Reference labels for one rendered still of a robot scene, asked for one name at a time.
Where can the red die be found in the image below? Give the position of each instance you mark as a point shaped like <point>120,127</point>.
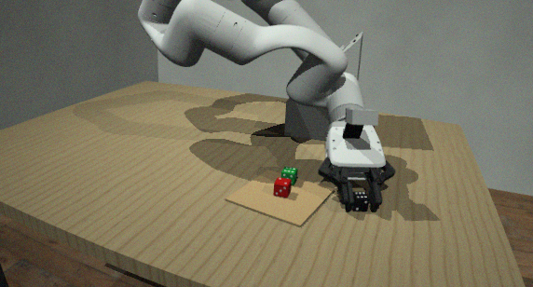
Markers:
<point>282,187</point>

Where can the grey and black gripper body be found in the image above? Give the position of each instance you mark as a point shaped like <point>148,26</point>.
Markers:
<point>357,154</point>

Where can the dark green die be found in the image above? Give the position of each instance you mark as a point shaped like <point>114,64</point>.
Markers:
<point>289,173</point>

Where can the black die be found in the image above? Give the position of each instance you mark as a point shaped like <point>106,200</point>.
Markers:
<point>361,202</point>

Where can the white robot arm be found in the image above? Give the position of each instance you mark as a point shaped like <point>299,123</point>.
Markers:
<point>199,24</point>

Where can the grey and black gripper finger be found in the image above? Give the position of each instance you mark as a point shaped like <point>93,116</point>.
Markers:
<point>341,181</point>
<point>375,180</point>

